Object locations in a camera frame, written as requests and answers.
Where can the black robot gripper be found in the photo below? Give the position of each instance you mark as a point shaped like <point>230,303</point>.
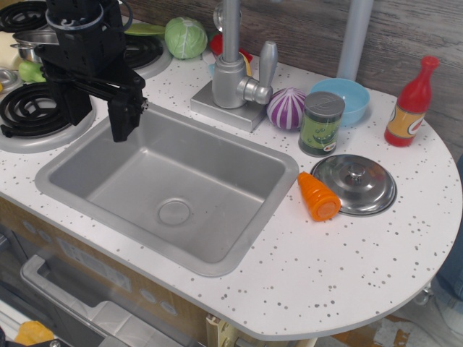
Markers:
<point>89,60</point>

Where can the red toy sauce bottle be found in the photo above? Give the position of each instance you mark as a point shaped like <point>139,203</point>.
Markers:
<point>411,106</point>

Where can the grey toy sink basin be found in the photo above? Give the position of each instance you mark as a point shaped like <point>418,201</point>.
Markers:
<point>193,193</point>

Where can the back right black stove burner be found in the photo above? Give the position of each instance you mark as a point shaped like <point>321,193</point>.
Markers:
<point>145,51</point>

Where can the black stove burner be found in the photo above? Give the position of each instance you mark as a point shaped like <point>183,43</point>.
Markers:
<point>145,51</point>
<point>31,122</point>
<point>23,16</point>

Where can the front black stove burner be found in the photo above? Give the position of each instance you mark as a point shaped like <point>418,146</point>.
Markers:
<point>31,122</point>

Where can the green toy pepper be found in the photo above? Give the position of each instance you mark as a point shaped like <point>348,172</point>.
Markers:
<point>31,72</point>

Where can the green plastic plate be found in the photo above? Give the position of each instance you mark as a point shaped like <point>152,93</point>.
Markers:
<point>145,29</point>

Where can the green toy cabbage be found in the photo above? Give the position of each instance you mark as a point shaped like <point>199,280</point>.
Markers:
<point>185,38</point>

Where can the back left black stove burner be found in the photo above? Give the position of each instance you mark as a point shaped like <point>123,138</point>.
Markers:
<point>23,16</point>

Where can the grey toy faucet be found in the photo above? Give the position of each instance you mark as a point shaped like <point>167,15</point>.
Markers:
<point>233,97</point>

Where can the red toy vegetable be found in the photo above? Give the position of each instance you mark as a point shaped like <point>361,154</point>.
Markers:
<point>216,44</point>

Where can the purple striped toy onion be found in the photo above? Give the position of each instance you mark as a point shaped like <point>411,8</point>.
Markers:
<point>286,108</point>

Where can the green pickle toy can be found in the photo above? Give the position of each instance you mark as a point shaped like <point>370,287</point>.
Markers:
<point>320,123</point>

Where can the yellow toy item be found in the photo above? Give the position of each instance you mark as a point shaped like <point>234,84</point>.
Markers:
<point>33,332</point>

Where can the orange toy carrot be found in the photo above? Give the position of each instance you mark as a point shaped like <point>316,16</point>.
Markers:
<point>321,202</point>

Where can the light blue plastic bowl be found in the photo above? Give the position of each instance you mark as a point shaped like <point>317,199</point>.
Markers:
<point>356,98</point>

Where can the stainless steel pot lid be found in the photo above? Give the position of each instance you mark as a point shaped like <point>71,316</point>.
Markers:
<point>363,186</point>

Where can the grey vertical pole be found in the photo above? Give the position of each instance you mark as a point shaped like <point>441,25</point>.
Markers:
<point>354,38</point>

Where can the grey oven door handle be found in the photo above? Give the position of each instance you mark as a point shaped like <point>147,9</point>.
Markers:
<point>90,314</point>

